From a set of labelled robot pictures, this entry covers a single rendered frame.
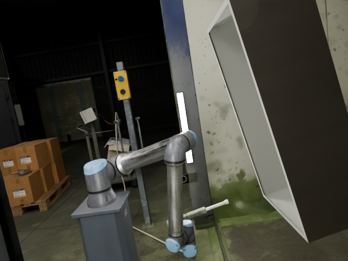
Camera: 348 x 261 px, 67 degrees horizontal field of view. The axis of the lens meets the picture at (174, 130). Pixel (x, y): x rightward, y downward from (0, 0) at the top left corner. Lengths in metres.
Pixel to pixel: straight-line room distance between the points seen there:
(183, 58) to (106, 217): 1.39
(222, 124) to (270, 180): 0.66
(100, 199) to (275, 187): 1.19
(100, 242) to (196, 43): 1.67
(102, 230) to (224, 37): 1.44
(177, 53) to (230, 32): 0.62
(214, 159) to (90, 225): 1.18
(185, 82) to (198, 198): 1.04
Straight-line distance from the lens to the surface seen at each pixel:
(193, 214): 2.04
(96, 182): 1.74
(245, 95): 1.84
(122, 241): 1.80
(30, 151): 4.34
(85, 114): 4.12
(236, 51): 1.85
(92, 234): 1.81
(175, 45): 2.33
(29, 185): 4.05
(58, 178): 4.79
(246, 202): 2.57
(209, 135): 2.34
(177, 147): 1.39
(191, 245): 1.76
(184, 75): 2.30
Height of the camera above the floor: 1.25
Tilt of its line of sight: 7 degrees down
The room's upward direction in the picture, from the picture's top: 9 degrees counter-clockwise
